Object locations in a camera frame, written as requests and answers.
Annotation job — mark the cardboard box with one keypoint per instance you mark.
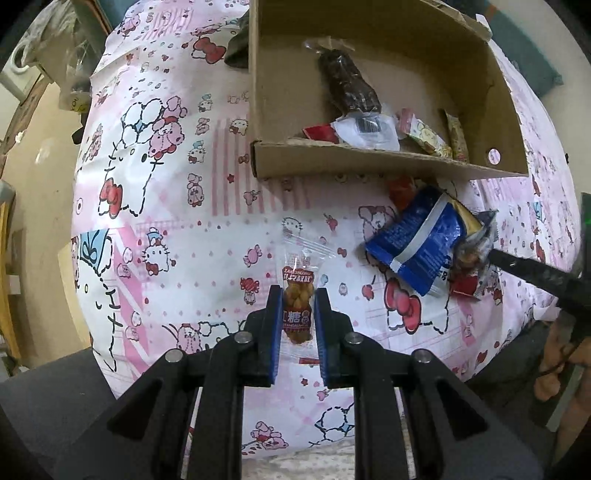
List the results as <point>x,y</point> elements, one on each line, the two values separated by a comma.
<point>410,87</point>

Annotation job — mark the red small snack packet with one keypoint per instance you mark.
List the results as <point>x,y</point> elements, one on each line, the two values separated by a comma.
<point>321,133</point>

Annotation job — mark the red white snack bar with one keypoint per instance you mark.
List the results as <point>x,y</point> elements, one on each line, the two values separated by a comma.
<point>472,269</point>

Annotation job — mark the clear white snack packet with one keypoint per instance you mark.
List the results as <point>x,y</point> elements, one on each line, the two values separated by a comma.
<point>368,131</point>

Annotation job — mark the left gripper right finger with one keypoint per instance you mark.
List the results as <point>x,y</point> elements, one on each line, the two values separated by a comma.
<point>331,328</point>

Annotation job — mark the dark chocolate snack packet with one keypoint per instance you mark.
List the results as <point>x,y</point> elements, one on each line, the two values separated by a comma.
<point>348,89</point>

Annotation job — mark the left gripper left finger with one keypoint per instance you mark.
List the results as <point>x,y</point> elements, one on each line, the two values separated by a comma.
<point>262,355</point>

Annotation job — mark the yellow cartoon snack packet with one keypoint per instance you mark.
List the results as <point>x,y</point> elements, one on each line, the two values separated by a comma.
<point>426,137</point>

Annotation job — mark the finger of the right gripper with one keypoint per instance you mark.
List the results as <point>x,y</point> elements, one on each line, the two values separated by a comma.
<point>563,285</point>

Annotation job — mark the brown slim snack bar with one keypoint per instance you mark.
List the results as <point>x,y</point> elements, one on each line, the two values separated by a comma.
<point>457,136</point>

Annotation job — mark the pink cartoon print bedsheet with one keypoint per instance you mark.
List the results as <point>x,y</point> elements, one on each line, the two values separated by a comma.
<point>175,240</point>

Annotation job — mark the twisted dough snack packet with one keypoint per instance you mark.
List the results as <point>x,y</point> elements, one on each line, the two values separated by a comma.
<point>300,274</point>

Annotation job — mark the blue snack bag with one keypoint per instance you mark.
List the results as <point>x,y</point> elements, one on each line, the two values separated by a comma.
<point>419,247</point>

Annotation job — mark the dark grey cloth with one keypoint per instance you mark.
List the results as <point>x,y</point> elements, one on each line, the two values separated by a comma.
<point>237,53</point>

